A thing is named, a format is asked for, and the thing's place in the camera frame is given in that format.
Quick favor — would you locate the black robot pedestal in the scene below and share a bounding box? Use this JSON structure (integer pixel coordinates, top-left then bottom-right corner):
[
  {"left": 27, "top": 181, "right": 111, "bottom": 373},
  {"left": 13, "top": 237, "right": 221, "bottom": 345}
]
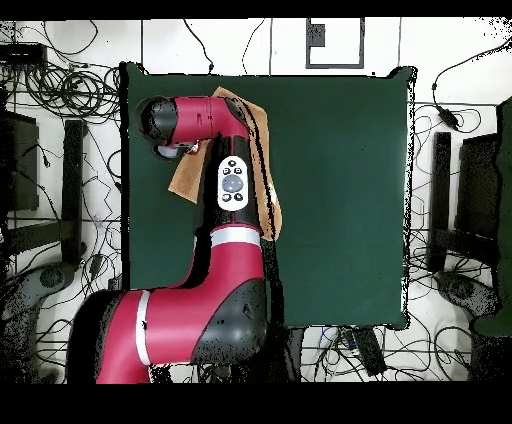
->
[{"left": 263, "top": 326, "right": 307, "bottom": 383}]

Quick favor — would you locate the dark green table cloth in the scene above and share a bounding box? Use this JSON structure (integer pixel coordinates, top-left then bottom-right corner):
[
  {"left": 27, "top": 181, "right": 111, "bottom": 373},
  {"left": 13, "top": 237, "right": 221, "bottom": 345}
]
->
[{"left": 119, "top": 61, "right": 417, "bottom": 331}]

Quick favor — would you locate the black power adapter brick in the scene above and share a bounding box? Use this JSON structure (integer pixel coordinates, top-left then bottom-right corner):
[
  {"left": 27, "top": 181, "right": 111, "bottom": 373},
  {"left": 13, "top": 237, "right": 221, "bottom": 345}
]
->
[{"left": 436, "top": 104, "right": 460, "bottom": 131}]

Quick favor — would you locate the grey stand base with caster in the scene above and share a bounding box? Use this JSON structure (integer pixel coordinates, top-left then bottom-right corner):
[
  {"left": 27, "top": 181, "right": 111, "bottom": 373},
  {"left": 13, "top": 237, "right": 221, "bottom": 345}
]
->
[
  {"left": 0, "top": 261, "right": 77, "bottom": 383},
  {"left": 433, "top": 269, "right": 503, "bottom": 321}
]

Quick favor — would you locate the tan terry towel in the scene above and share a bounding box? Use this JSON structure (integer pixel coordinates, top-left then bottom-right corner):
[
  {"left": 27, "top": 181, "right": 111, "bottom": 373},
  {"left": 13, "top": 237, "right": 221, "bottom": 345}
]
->
[{"left": 167, "top": 86, "right": 284, "bottom": 243}]

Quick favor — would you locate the black stand foot bar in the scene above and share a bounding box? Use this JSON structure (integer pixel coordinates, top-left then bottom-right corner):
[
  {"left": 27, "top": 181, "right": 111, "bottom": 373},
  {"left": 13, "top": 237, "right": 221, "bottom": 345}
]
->
[
  {"left": 426, "top": 131, "right": 501, "bottom": 274},
  {"left": 5, "top": 118, "right": 87, "bottom": 266}
]

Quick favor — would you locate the black rectangular floor box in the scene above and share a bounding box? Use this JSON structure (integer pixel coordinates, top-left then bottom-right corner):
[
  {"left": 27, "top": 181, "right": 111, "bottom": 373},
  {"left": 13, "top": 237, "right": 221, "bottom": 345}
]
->
[{"left": 350, "top": 326, "right": 388, "bottom": 378}]

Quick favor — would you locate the black cable with plug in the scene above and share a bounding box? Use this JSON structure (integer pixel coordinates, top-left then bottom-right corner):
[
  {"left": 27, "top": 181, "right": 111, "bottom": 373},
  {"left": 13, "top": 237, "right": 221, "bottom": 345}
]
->
[{"left": 182, "top": 18, "right": 216, "bottom": 76}]

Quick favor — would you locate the black adapter cable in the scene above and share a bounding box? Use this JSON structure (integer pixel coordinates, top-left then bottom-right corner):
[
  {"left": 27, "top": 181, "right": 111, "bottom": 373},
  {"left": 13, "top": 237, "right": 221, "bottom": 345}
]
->
[{"left": 430, "top": 35, "right": 512, "bottom": 109}]

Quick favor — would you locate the dark grey square plate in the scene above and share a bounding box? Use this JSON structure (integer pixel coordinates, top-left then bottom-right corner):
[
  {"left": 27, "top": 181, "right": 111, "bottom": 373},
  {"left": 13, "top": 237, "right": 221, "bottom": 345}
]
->
[{"left": 308, "top": 22, "right": 327, "bottom": 48}]

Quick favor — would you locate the black equipment box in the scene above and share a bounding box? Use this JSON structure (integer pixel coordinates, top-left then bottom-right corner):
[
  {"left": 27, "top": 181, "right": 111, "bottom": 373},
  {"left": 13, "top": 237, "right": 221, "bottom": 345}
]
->
[
  {"left": 0, "top": 110, "right": 40, "bottom": 212},
  {"left": 454, "top": 132, "right": 501, "bottom": 241}
]

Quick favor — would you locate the grey square floor frame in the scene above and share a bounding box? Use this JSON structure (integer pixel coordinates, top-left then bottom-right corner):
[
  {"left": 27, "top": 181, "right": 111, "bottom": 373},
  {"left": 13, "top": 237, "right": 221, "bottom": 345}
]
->
[{"left": 305, "top": 17, "right": 366, "bottom": 70}]

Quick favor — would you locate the coiled black cable bundle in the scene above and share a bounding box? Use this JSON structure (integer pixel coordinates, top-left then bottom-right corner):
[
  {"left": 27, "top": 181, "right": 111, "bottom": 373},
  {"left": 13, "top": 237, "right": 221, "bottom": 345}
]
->
[{"left": 23, "top": 63, "right": 121, "bottom": 120}]

